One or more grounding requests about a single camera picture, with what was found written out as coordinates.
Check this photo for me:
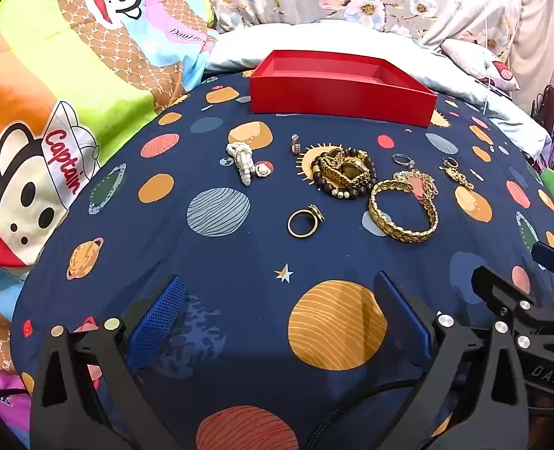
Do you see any black bead bracelet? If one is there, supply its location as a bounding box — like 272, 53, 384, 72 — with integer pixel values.
311, 147, 380, 200

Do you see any navy planet print sheet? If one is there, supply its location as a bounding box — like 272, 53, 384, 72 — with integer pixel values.
12, 72, 554, 450

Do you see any pink white plush toy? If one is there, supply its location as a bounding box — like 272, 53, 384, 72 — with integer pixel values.
441, 37, 521, 92

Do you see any cartoon monkey blanket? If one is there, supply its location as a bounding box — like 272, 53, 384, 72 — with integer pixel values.
0, 0, 218, 450

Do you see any gold dangling earring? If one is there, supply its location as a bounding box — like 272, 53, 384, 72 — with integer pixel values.
441, 157, 475, 191

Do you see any light blue pillow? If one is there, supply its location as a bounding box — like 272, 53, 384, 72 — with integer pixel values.
202, 19, 547, 160

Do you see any red cardboard box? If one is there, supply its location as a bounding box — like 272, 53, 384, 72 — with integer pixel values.
249, 49, 439, 128

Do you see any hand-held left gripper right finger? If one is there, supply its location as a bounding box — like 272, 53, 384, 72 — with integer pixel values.
373, 271, 531, 450

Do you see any thin gold chain bracelet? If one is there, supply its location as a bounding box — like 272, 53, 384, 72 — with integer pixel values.
392, 171, 439, 202

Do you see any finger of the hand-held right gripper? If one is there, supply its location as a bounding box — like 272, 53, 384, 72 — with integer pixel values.
473, 266, 554, 338
531, 241, 554, 287

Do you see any gold ring with ornament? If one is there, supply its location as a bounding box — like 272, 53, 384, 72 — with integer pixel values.
287, 204, 325, 239

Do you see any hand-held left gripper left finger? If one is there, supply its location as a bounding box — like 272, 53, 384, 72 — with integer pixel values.
31, 274, 186, 450

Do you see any dark metal frame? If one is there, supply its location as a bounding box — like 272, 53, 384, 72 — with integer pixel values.
530, 83, 554, 170

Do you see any white pearl bracelet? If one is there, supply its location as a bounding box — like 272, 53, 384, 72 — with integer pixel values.
225, 142, 274, 187

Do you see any thin white cable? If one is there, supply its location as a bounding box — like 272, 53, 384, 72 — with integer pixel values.
481, 0, 493, 113

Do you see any wide gold link bracelet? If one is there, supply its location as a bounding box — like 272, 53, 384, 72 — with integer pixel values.
368, 179, 439, 245

